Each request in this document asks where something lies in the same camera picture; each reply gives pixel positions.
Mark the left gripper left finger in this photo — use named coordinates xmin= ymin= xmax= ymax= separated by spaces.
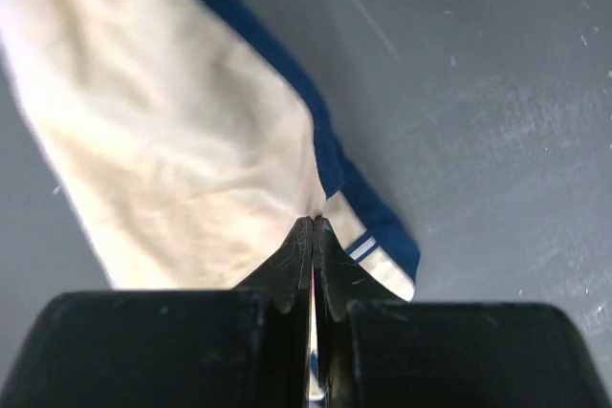
xmin=1 ymin=218 xmax=314 ymax=407

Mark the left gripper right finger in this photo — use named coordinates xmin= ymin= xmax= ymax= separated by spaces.
xmin=313 ymin=217 xmax=611 ymax=407

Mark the beige underwear navy trim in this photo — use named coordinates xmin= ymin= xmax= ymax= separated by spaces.
xmin=1 ymin=0 xmax=420 ymax=300

